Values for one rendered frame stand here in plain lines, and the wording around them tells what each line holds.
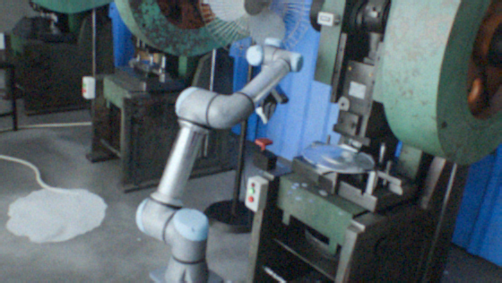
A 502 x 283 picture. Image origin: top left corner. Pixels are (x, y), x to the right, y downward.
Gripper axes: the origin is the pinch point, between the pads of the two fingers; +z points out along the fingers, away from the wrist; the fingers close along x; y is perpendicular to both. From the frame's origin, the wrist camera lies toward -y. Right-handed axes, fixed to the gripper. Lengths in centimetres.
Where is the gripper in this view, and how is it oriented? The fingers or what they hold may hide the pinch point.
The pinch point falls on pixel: (267, 121)
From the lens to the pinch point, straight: 211.2
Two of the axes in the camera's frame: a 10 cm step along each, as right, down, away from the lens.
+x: -7.5, 1.5, -6.4
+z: -1.1, 9.3, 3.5
